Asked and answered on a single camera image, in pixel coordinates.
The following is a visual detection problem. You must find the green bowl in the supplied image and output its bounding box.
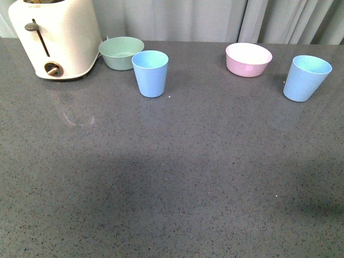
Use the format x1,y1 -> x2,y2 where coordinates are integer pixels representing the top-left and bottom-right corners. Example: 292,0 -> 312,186
98,37 -> 145,71

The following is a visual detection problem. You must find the pink bowl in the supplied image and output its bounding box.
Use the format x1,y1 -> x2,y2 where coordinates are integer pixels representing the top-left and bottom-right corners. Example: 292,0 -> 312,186
226,42 -> 273,78

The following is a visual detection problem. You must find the white toaster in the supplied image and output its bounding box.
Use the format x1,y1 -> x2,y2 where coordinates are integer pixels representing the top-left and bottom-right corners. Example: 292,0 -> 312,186
9,1 -> 102,80

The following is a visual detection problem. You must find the grey curtain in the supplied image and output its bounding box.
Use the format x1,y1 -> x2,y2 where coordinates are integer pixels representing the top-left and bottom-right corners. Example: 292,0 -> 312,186
0,0 -> 344,45

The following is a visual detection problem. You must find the blue cup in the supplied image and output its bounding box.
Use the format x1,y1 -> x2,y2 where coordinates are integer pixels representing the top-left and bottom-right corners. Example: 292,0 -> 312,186
132,51 -> 169,98
283,55 -> 332,102

